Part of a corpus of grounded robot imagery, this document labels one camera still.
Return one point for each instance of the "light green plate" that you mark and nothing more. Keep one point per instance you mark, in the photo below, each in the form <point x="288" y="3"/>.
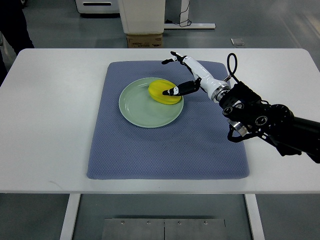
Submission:
<point x="137" y="106"/>

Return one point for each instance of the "yellow starfruit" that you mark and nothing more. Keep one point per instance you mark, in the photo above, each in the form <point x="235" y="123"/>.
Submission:
<point x="156" y="89"/>

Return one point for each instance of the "person in dark clothes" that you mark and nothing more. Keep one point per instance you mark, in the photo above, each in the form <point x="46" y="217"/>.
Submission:
<point x="13" y="25"/>

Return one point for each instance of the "white table leg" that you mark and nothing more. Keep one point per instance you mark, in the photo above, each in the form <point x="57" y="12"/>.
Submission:
<point x="254" y="217"/>
<point x="70" y="217"/>

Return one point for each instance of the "white desk leg base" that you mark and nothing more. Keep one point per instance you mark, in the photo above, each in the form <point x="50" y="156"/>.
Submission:
<point x="184" y="23"/>

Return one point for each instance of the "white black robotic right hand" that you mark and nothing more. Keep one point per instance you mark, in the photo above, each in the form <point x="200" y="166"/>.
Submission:
<point x="203" y="79"/>

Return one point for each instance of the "metal floor plate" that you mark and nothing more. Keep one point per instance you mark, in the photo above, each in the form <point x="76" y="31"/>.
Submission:
<point x="237" y="41"/>

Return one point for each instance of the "white appliance with slot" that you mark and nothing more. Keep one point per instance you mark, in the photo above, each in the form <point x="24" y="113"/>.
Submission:
<point x="97" y="6"/>

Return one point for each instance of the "cardboard box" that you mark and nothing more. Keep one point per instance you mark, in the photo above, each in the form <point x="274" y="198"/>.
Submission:
<point x="140" y="41"/>

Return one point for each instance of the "blue textured mat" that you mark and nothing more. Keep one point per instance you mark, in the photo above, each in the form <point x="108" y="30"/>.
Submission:
<point x="193" y="147"/>

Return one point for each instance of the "right white table leg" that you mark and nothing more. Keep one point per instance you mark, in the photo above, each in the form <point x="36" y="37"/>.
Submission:
<point x="254" y="217"/>

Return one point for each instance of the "white cabinet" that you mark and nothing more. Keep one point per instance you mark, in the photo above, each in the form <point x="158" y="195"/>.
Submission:
<point x="142" y="16"/>

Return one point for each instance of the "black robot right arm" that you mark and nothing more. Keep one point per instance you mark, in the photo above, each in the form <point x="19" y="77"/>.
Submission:
<point x="250" y="116"/>

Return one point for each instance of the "left white table leg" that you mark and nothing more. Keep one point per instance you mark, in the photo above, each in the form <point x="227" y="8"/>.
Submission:
<point x="70" y="217"/>

